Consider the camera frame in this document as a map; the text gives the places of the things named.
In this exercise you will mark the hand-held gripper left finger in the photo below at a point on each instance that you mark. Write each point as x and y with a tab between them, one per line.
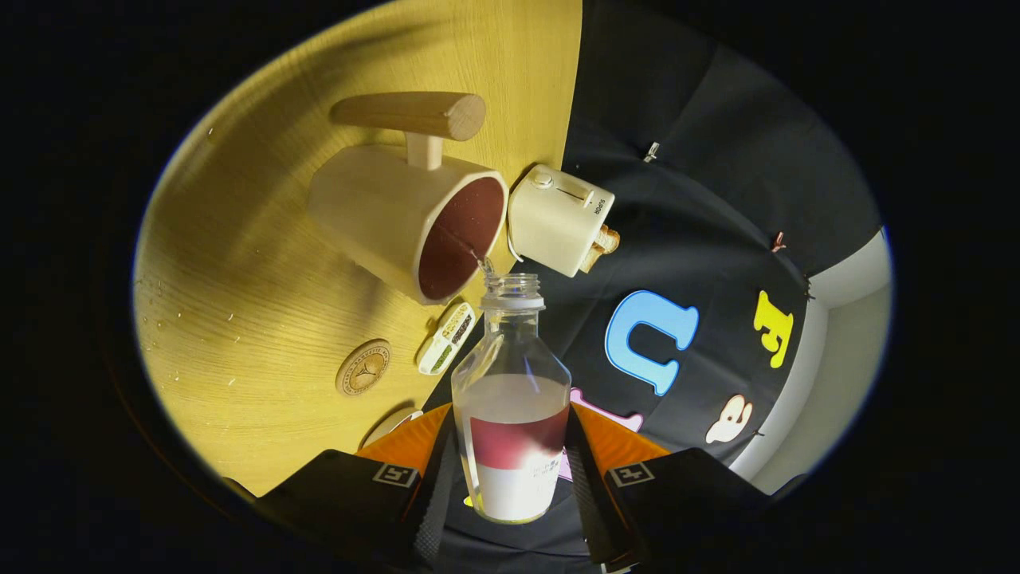
430	510

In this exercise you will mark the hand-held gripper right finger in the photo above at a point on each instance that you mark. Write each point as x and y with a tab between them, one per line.
590	498

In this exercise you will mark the clear juice bottle red label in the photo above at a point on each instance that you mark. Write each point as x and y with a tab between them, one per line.
510	446

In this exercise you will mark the round wooden coaster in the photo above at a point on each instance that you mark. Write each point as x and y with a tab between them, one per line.
363	367

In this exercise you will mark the white divided snack tray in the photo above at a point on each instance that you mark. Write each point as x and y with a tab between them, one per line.
446	339

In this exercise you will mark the toast slice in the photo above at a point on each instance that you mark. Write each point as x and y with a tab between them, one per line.
610	237
594	259

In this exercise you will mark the cream toaster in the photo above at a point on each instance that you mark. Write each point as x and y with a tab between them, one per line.
558	219

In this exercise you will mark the wooden table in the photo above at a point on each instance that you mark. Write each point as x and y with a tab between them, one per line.
239	279

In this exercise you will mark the pink cloth clip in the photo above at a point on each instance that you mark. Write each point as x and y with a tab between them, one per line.
778	241

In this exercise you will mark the white cloth clip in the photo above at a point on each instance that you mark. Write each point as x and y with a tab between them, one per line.
652	151

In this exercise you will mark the black backdrop cloth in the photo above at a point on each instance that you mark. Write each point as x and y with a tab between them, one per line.
701	159

